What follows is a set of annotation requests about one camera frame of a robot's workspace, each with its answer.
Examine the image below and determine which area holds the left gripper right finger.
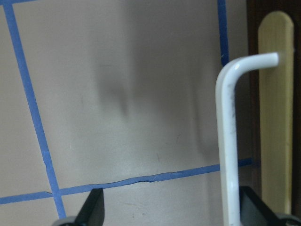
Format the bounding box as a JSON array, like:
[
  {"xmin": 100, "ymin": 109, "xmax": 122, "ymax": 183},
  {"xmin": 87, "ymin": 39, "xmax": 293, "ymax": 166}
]
[{"xmin": 239, "ymin": 186, "xmax": 301, "ymax": 226}]

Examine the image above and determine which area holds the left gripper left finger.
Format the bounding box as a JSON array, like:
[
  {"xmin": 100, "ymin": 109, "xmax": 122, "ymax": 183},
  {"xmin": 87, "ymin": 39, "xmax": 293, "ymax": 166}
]
[{"xmin": 53, "ymin": 188, "xmax": 105, "ymax": 226}]

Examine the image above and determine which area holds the light wooden drawer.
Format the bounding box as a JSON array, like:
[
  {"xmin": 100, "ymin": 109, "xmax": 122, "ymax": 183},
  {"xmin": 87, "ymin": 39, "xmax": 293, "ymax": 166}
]
[{"xmin": 215, "ymin": 11, "xmax": 294, "ymax": 226}]

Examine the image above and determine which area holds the dark wooden drawer cabinet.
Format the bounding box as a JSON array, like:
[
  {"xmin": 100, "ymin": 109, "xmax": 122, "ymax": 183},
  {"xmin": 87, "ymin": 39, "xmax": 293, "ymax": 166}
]
[{"xmin": 246, "ymin": 0, "xmax": 301, "ymax": 217}]

